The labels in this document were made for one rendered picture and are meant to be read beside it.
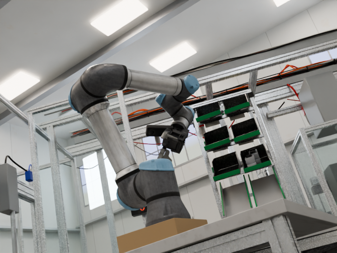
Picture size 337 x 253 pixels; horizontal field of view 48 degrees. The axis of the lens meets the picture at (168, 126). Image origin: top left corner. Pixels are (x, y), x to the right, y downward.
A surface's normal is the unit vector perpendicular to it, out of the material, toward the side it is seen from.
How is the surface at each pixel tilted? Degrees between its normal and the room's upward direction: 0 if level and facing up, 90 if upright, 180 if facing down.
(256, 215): 90
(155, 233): 90
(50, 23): 180
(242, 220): 90
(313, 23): 90
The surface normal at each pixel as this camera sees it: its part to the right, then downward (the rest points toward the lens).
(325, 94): -0.15, -0.39
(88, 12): 0.22, 0.88
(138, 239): -0.52, -0.25
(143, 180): -0.79, -0.07
